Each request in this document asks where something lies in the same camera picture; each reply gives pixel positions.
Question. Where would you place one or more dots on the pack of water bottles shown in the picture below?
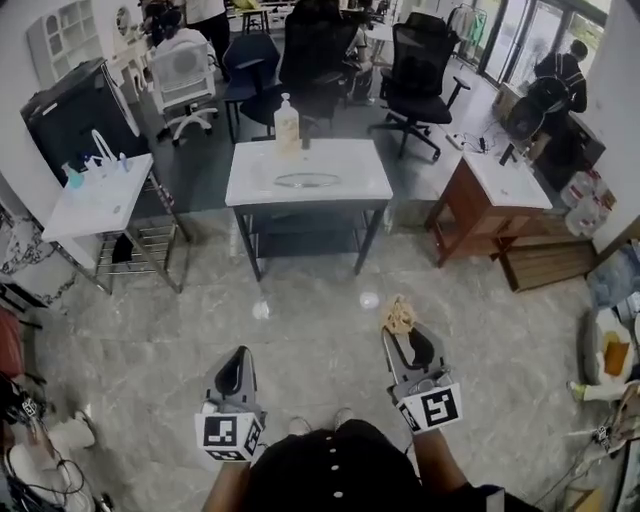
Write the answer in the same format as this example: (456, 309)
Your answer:
(587, 205)

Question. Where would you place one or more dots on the person's shoe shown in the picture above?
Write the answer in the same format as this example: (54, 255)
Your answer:
(343, 417)
(300, 426)

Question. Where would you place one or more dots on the beige sponge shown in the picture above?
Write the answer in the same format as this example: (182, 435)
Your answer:
(399, 315)

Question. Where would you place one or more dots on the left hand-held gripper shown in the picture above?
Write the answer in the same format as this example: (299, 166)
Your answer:
(220, 430)

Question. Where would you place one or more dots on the white shelf unit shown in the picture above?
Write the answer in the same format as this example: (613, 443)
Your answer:
(60, 35)

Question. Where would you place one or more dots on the person's left shoe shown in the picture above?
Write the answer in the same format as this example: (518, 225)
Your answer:
(300, 426)

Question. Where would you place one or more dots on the black low cabinet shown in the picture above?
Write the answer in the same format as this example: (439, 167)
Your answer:
(570, 145)

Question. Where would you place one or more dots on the grey bag orange contents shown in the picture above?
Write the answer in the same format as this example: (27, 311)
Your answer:
(607, 350)

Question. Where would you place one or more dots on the black round basket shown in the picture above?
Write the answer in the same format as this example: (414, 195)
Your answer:
(532, 107)

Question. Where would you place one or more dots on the person's right forearm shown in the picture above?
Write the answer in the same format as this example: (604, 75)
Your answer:
(437, 460)

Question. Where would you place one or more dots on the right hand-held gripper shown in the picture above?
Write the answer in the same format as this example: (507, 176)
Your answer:
(437, 407)

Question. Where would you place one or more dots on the cardboard box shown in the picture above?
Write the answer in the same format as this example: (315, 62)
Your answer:
(506, 100)

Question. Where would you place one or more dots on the black faucet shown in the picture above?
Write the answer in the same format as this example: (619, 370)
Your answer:
(507, 155)
(305, 137)

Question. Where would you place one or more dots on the black mesh office chair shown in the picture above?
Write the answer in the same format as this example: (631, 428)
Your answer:
(417, 70)

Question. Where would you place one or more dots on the clear pump soap bottle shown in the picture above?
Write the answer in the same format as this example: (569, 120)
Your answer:
(286, 120)

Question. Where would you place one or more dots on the white side table left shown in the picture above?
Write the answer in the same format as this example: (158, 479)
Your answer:
(100, 200)

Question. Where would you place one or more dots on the clothes rack with garments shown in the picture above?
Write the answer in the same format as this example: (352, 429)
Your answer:
(467, 30)

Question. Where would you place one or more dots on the white dresser with mirror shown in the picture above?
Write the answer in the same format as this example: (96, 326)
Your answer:
(127, 60)

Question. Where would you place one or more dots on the black high-back office chair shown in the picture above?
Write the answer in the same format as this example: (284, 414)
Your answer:
(315, 50)

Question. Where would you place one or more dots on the black cabinet white trim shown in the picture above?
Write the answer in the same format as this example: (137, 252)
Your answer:
(75, 115)

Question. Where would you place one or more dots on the person's black buttoned shirt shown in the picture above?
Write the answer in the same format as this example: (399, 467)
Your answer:
(325, 480)

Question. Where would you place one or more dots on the marble slab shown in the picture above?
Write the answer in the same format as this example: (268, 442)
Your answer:
(30, 250)

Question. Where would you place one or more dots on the blue office chair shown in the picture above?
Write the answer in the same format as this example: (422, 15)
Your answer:
(252, 65)

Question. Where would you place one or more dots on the wooden crate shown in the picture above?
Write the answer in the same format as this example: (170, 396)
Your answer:
(545, 265)

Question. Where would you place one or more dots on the person's left forearm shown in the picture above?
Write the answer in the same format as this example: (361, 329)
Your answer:
(225, 487)

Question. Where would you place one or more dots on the teal bottle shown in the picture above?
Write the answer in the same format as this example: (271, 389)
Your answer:
(73, 179)

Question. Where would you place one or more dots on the black cloth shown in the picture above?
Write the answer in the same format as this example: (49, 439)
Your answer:
(122, 247)

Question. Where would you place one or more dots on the blue plastic bag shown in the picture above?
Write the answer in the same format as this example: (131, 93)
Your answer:
(612, 280)

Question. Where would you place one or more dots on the red container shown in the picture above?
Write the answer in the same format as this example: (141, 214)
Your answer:
(10, 340)

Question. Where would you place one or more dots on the white office chair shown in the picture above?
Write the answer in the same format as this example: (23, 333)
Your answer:
(182, 75)

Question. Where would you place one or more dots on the white sink table black frame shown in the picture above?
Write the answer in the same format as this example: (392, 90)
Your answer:
(350, 170)

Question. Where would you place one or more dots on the person's right shoe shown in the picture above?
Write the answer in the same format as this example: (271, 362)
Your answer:
(343, 417)

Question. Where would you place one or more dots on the glass basin sink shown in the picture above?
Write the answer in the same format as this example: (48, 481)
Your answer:
(305, 180)

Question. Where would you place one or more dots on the white faucet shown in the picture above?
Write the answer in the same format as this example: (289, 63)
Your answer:
(102, 150)

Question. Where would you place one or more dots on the wooden vanity white sink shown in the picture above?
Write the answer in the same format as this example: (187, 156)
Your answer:
(480, 220)

